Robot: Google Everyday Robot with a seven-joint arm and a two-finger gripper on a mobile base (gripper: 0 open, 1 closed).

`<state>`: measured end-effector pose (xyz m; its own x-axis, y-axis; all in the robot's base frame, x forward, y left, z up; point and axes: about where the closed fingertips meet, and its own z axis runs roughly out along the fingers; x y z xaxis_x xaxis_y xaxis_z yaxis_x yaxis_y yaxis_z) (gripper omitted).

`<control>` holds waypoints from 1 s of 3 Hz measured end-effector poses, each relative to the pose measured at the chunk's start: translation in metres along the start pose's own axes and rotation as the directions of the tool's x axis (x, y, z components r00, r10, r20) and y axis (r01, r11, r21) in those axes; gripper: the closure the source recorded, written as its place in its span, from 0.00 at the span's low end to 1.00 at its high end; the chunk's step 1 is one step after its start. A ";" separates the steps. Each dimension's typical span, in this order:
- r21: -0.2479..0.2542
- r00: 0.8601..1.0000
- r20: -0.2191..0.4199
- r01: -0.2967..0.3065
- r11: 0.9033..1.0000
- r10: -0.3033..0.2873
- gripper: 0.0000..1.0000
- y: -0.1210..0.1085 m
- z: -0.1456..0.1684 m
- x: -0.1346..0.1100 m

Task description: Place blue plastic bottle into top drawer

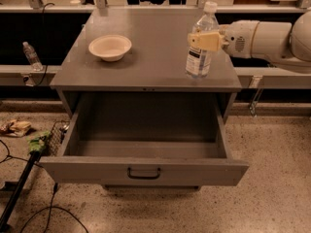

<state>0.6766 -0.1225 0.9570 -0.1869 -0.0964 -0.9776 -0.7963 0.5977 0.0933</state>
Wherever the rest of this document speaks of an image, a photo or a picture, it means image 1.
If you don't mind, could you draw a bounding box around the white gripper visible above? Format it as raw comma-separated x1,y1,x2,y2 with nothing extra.
188,20,259,58

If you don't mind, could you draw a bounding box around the clear plastic water bottle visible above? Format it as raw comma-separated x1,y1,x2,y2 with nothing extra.
186,2,219,79

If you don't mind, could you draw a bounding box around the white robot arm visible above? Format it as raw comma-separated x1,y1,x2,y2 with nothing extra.
188,12,311,72

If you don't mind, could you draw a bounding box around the open grey top drawer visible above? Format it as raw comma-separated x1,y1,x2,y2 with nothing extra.
41,92,249,187

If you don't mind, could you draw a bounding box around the small clear bottle on ledge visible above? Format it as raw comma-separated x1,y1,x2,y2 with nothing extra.
22,42,43,72

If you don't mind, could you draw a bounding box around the grey metal cabinet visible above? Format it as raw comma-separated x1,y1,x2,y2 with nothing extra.
51,6,242,117

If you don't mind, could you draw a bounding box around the white paper bowl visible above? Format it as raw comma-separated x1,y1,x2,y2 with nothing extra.
88,35,132,62

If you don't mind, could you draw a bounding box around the black pole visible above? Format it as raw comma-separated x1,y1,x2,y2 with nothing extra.
0,151,40,233

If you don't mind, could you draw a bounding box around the metal bracket under ledge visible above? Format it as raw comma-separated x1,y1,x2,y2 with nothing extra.
249,76,263,117

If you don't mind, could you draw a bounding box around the black drawer handle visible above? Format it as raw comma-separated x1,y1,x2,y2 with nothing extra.
127,167,161,181

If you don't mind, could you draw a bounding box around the black wire mesh basket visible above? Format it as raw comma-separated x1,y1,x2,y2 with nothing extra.
46,120,69,156

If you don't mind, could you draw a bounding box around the black floor cable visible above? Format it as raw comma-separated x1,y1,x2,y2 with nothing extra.
18,182,89,233

